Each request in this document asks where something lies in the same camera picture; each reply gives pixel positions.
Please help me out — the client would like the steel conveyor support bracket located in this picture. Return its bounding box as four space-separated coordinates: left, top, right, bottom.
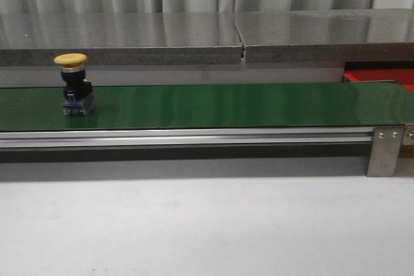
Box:
367 127 404 177

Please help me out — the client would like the right grey stone shelf slab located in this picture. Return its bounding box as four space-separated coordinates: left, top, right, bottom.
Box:
234 8 413 63

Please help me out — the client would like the aluminium conveyor side rail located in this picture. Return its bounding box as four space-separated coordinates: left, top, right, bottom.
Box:
1 127 374 149

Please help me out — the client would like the grey stone shelf slab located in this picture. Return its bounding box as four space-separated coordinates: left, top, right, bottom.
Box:
1 13 243 67
234 8 413 63

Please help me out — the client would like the red plastic tray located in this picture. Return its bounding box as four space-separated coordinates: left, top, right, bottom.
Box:
343 69 413 92

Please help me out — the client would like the left grey stone shelf slab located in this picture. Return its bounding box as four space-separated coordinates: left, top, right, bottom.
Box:
1 13 243 67

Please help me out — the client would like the steel end bracket plate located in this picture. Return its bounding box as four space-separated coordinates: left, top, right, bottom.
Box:
402 123 414 145

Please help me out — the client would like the yellow mushroom push button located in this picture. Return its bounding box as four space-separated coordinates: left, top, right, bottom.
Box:
54 53 94 116

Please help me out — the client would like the green conveyor belt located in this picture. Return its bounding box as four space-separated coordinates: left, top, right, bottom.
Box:
1 81 413 131

